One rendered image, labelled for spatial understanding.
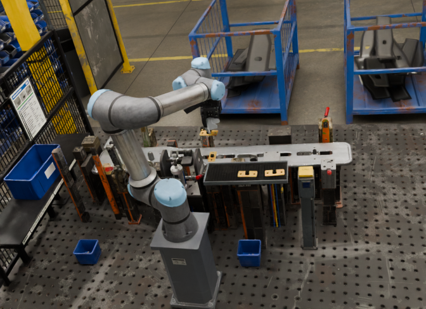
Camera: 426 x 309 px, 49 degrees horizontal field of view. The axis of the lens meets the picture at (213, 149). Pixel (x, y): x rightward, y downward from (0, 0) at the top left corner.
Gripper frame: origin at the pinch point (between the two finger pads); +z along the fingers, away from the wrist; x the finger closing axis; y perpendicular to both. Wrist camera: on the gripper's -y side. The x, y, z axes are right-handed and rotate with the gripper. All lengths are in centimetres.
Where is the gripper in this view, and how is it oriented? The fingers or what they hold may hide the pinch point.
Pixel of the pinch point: (208, 129)
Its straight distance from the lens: 217.0
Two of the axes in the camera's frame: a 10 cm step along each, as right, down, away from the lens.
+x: 2.4, -6.0, 7.7
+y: 9.6, 0.2, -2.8
